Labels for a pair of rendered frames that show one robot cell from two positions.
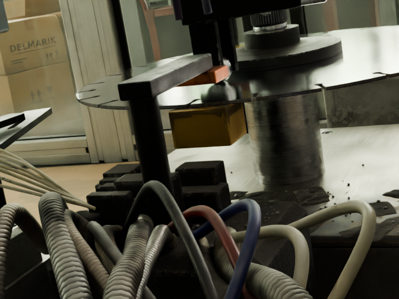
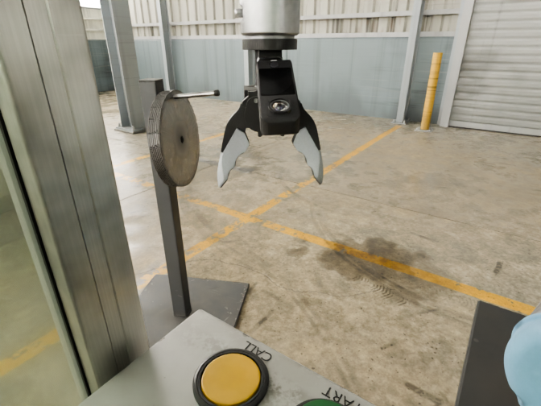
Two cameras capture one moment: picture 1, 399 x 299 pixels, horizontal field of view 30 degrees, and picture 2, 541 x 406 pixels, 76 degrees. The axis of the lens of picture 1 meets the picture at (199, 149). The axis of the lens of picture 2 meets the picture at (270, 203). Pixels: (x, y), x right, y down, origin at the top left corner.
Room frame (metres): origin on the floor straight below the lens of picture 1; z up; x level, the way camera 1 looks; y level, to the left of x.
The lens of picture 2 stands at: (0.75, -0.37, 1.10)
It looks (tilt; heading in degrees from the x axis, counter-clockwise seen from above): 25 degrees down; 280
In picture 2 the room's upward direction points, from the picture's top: straight up
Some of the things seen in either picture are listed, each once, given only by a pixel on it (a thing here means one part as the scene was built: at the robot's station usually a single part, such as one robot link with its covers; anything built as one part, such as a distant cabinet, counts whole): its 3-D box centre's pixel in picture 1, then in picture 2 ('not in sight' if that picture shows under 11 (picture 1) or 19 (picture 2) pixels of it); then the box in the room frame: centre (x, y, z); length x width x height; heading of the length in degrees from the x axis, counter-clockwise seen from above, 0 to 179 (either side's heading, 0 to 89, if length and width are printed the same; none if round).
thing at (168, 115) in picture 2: not in sight; (169, 215); (1.34, -1.48, 0.50); 0.50 x 0.50 x 1.00; 1
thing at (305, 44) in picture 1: (272, 44); not in sight; (0.61, -0.07, 0.96); 0.11 x 0.11 x 0.03
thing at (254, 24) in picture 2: not in sight; (267, 21); (0.84, -0.86, 1.13); 0.08 x 0.08 x 0.05
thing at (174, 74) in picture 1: (181, 121); not in sight; (0.44, 0.01, 0.95); 0.10 x 0.03 x 0.07; 155
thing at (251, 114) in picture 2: not in sight; (269, 87); (0.84, -0.86, 1.05); 0.09 x 0.08 x 0.12; 105
